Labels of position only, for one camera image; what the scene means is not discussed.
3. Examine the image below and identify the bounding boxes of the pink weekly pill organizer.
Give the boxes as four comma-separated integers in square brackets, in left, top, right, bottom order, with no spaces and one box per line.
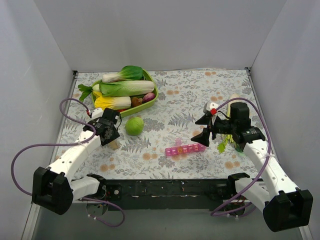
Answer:
[164,138,206,157]

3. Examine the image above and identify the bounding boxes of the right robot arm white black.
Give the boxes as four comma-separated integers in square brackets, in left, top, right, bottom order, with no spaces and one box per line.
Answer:
[191,97,313,232]

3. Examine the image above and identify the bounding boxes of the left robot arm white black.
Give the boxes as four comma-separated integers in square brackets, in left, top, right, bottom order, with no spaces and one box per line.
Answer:
[31,108,122,215]

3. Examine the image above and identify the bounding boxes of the green celery stalk toy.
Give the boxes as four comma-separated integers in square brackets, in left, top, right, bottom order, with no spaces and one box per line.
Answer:
[217,100,237,153]

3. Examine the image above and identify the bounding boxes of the green plastic tray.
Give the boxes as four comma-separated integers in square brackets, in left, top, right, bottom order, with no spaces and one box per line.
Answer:
[83,65,158,117]

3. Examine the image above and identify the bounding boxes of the yellow cabbage toy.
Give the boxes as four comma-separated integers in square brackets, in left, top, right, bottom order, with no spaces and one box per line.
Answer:
[94,96,132,110]

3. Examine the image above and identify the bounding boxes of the green round jar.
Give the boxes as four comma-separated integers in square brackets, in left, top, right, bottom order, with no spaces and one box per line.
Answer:
[234,143,246,153]

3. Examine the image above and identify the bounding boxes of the round green cabbage toy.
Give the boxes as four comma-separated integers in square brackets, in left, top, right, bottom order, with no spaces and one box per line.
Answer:
[125,116,144,136]

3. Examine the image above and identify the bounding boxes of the brown mushroom toy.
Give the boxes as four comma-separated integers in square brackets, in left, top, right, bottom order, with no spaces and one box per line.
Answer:
[131,97,143,108]

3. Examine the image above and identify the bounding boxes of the long green napa cabbage toy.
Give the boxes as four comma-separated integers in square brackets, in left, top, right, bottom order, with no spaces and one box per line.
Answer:
[99,80,155,97]

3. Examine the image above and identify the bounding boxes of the white radish with leaves toy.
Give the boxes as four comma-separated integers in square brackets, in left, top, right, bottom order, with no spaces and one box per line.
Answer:
[78,84,100,102]

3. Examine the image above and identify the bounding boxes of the floral table mat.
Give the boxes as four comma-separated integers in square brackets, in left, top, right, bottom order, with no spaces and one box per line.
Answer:
[73,69,262,180]

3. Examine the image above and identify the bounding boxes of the purple onion toy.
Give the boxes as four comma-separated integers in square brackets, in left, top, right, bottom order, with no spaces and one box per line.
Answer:
[142,92,156,103]

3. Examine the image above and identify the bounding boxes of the bok choy toy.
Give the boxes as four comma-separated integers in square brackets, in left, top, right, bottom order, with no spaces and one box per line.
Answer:
[102,65,143,83]

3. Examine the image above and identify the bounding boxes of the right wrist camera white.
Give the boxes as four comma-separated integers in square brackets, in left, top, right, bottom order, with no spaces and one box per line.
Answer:
[203,101,219,117]

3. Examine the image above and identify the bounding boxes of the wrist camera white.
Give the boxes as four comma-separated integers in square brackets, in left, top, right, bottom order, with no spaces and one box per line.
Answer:
[203,101,219,117]
[86,108,104,120]

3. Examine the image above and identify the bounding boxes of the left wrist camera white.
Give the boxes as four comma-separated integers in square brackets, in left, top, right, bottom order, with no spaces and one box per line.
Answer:
[86,108,104,120]

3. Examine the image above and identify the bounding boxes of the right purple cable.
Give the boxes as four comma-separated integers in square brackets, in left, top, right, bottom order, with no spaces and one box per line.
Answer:
[210,97,272,217]

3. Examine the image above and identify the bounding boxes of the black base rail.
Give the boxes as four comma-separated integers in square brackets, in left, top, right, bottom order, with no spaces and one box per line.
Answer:
[88,178,235,211]

